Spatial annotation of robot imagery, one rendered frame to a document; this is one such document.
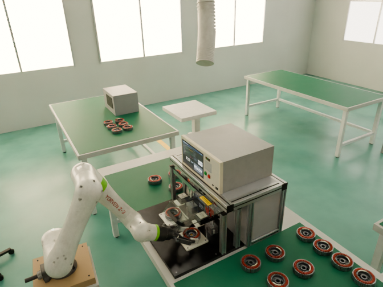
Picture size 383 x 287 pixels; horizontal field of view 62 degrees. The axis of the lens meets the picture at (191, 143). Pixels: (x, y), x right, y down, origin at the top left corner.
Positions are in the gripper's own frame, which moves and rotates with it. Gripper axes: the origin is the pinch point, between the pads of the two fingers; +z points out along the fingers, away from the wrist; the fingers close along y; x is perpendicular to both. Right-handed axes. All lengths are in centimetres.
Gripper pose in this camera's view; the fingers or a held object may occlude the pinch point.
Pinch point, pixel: (191, 234)
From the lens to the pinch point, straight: 202.5
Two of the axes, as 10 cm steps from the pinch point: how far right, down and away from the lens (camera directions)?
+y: -5.0, -3.6, 7.9
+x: -3.9, 9.1, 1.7
